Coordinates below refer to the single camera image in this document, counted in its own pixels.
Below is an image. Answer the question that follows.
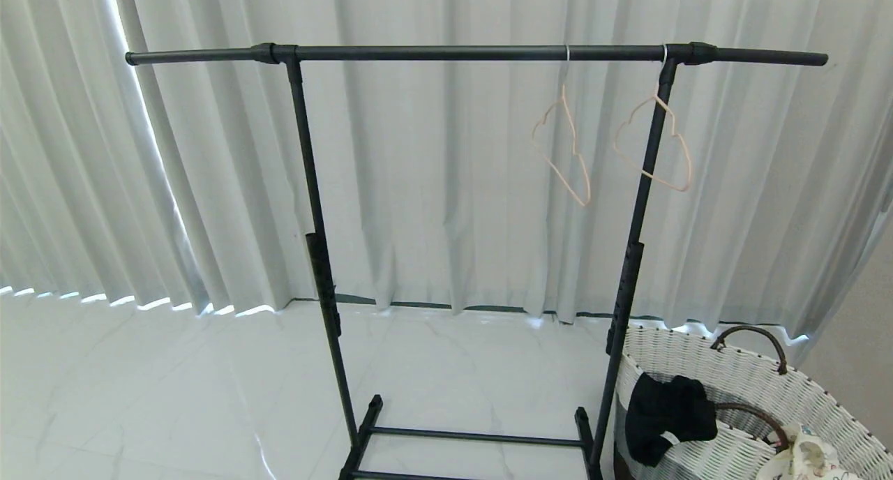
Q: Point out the pink clothes hanger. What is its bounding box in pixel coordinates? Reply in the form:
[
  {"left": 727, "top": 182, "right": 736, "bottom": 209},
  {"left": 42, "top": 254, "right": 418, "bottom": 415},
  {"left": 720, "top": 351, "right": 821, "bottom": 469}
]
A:
[
  {"left": 614, "top": 47, "right": 693, "bottom": 193},
  {"left": 532, "top": 47, "right": 592, "bottom": 207}
]

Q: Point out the cream printed garment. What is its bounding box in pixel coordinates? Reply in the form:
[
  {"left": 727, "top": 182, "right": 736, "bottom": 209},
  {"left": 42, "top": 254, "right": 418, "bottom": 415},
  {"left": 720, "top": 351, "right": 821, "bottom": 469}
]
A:
[{"left": 757, "top": 424, "right": 866, "bottom": 480}]

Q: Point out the black clothes rack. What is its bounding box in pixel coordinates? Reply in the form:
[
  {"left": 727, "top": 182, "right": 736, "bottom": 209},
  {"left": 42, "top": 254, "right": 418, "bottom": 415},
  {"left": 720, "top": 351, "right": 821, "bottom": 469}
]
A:
[{"left": 126, "top": 42, "right": 829, "bottom": 480}]

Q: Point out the white laundry basket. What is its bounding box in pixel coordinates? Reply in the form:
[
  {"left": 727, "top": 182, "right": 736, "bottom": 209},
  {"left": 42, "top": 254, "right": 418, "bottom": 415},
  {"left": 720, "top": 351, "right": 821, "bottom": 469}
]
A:
[{"left": 614, "top": 324, "right": 893, "bottom": 480}]

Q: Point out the white curtain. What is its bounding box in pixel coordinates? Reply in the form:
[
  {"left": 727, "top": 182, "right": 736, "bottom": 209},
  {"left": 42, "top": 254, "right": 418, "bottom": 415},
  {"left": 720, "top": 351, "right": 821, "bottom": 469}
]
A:
[{"left": 0, "top": 0, "right": 893, "bottom": 361}]

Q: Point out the black garment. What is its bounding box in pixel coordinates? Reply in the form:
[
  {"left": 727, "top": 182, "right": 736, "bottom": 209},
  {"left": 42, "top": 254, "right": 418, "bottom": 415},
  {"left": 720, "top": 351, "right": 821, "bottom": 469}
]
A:
[{"left": 624, "top": 373, "right": 719, "bottom": 467}]

